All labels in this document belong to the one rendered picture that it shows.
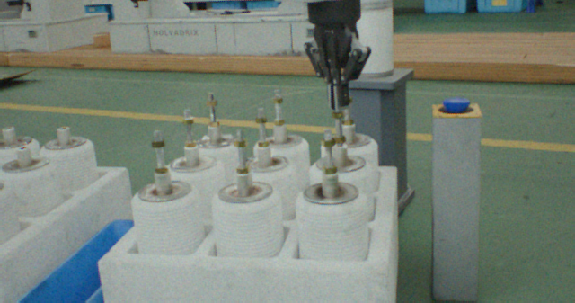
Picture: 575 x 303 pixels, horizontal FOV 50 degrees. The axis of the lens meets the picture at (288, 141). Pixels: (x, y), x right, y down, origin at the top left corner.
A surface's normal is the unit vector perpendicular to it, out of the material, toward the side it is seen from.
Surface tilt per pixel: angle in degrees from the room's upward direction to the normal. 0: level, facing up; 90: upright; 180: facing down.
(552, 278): 0
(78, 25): 90
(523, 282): 0
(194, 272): 90
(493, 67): 90
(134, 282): 90
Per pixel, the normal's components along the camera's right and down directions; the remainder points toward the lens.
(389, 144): 0.30, 0.25
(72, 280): 0.97, -0.04
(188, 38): -0.46, 0.29
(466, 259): -0.19, 0.29
